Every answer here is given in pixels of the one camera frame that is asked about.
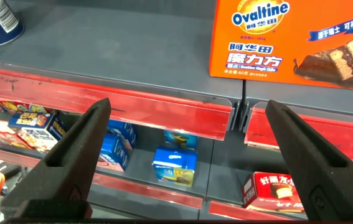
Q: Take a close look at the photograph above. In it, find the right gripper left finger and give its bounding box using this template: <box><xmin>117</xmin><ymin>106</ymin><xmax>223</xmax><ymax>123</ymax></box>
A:
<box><xmin>0</xmin><ymin>97</ymin><xmax>112</xmax><ymax>220</ymax></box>

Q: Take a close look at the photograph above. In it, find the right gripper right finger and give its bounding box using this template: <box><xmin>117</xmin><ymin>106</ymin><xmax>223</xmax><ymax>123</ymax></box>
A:
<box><xmin>265</xmin><ymin>99</ymin><xmax>353</xmax><ymax>222</ymax></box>

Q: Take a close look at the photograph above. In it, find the grey shop shelf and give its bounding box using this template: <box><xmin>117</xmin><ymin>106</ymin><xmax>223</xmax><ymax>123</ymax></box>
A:
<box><xmin>0</xmin><ymin>0</ymin><xmax>353</xmax><ymax>222</ymax></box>

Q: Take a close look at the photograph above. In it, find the blue and white snack box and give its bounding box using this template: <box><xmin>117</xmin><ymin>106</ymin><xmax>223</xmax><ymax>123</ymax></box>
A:
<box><xmin>7</xmin><ymin>111</ymin><xmax>68</xmax><ymax>154</ymax></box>

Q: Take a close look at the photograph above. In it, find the red pie box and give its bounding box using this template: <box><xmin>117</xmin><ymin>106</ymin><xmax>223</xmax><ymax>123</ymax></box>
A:
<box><xmin>242</xmin><ymin>171</ymin><xmax>306</xmax><ymax>215</ymax></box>

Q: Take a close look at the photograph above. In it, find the colourful snack box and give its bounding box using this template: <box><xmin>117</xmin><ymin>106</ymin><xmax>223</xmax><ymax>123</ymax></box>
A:
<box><xmin>0</xmin><ymin>95</ymin><xmax>54</xmax><ymax>115</ymax></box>

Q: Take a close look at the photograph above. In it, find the blue and yellow cookie box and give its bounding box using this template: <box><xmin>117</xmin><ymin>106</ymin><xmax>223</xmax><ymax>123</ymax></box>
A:
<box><xmin>152</xmin><ymin>146</ymin><xmax>198</xmax><ymax>188</ymax></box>

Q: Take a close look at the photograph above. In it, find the orange snack box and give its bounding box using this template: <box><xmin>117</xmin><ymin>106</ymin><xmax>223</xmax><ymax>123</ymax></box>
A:
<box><xmin>209</xmin><ymin>0</ymin><xmax>353</xmax><ymax>92</ymax></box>

